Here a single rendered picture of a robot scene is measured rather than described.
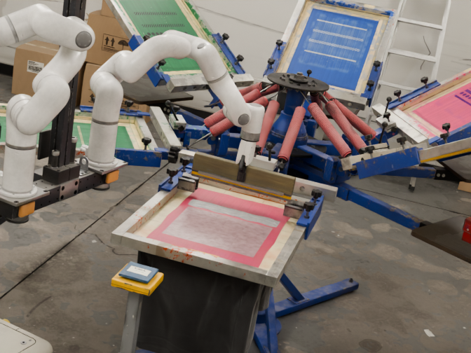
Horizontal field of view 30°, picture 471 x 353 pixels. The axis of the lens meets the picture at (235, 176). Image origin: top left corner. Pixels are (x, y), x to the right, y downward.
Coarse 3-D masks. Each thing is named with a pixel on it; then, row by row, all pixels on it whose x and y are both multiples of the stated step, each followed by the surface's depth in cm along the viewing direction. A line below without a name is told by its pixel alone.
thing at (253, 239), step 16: (240, 208) 346; (256, 208) 349; (272, 208) 352; (224, 224) 328; (240, 224) 331; (256, 224) 333; (224, 240) 314; (240, 240) 317; (256, 240) 319; (272, 240) 322; (224, 256) 302; (240, 256) 304; (256, 256) 306
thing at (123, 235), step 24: (168, 192) 340; (240, 192) 361; (144, 216) 316; (120, 240) 297; (144, 240) 295; (288, 240) 315; (192, 264) 292; (216, 264) 289; (240, 264) 290; (288, 264) 305
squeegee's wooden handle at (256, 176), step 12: (204, 156) 341; (216, 156) 342; (192, 168) 344; (204, 168) 343; (216, 168) 341; (228, 168) 340; (252, 168) 338; (252, 180) 339; (264, 180) 337; (276, 180) 336; (288, 180) 335; (288, 192) 336
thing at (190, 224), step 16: (208, 192) 357; (176, 208) 335; (192, 208) 338; (176, 224) 321; (192, 224) 323; (208, 224) 326; (160, 240) 306; (176, 240) 308; (192, 240) 310; (208, 240) 312
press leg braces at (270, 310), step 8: (280, 280) 460; (288, 280) 463; (288, 288) 466; (272, 296) 433; (296, 296) 474; (304, 296) 483; (272, 304) 432; (296, 304) 474; (272, 312) 430; (272, 320) 428; (272, 328) 426; (272, 336) 424; (272, 344) 422; (272, 352) 421
